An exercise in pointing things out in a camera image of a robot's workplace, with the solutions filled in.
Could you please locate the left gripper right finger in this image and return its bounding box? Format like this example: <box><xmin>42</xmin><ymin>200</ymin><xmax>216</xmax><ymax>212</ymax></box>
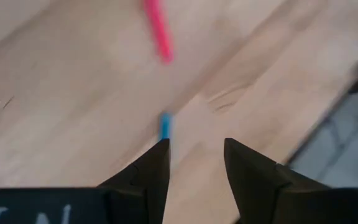
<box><xmin>224</xmin><ymin>138</ymin><xmax>331</xmax><ymax>224</ymax></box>

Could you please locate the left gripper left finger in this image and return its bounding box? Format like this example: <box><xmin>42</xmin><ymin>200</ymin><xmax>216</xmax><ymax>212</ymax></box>
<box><xmin>97</xmin><ymin>138</ymin><xmax>171</xmax><ymax>224</ymax></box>

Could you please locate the teal marker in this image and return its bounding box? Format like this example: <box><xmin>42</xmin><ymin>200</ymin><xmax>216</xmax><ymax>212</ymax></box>
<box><xmin>157</xmin><ymin>111</ymin><xmax>173</xmax><ymax>143</ymax></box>

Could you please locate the pink marker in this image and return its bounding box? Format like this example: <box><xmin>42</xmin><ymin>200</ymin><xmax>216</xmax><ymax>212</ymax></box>
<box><xmin>142</xmin><ymin>0</ymin><xmax>175</xmax><ymax>65</ymax></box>

